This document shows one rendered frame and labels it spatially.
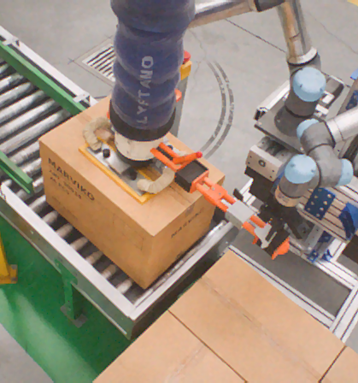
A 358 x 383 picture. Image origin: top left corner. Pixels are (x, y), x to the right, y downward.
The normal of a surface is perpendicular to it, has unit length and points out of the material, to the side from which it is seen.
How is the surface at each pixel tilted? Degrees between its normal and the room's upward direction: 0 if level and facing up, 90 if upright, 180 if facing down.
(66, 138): 0
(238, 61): 0
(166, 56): 78
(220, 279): 0
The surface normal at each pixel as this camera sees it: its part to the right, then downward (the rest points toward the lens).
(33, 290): 0.13, -0.60
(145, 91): 0.20, 0.58
